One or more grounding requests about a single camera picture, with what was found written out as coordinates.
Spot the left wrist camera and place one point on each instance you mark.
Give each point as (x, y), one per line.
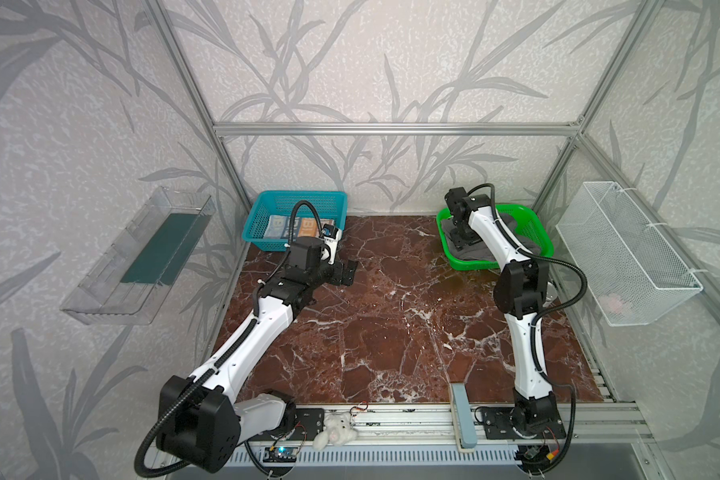
(331, 236)

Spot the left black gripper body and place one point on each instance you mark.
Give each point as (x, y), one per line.
(344, 271)

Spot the teal plastic basket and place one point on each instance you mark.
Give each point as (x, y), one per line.
(330, 205)

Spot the white plush toy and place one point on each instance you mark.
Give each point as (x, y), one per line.
(338, 430)

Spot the green plastic basket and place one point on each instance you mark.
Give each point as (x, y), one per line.
(522, 221)

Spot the green lit circuit board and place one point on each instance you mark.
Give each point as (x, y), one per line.
(280, 455)

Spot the grey blue sponge block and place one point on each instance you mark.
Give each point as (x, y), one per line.
(462, 418)

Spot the clear plastic wall bin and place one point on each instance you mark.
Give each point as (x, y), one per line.
(134, 276)

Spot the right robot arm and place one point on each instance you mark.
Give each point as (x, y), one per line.
(520, 294)

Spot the pink item in wire basket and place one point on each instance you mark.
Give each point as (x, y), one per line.
(614, 305)

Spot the white wire mesh basket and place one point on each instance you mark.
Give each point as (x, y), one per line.
(622, 251)

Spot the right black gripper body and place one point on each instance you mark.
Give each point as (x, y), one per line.
(465, 238)

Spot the grey towel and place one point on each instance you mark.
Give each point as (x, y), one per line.
(479, 251)

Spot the printed rabbit towel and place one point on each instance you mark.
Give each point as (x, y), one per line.
(280, 227)

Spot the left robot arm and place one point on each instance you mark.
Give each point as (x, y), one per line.
(200, 420)

